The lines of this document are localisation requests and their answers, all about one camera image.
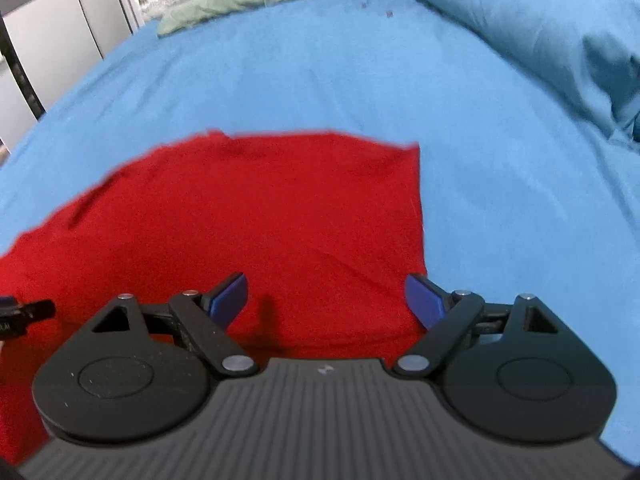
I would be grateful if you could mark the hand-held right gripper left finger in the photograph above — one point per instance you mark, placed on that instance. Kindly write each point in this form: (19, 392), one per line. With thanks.
(231, 298)

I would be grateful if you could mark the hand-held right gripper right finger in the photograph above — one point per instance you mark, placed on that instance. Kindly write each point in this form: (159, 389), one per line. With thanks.
(423, 301)

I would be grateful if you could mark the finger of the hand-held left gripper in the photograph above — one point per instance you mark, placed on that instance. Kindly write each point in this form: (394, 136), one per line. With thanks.
(31, 310)

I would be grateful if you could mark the red cloth garment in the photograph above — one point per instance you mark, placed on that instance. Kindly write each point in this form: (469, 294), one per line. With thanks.
(240, 230)

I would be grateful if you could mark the blue bed sheet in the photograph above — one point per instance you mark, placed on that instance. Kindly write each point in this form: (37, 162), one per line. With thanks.
(320, 85)

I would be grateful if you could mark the grey wardrobe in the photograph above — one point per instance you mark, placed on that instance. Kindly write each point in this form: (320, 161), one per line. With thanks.
(55, 25)

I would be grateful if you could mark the green cloth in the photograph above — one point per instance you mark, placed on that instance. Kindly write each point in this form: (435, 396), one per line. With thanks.
(235, 0)

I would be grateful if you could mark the blue pillow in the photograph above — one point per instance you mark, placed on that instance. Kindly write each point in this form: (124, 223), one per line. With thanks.
(545, 25)

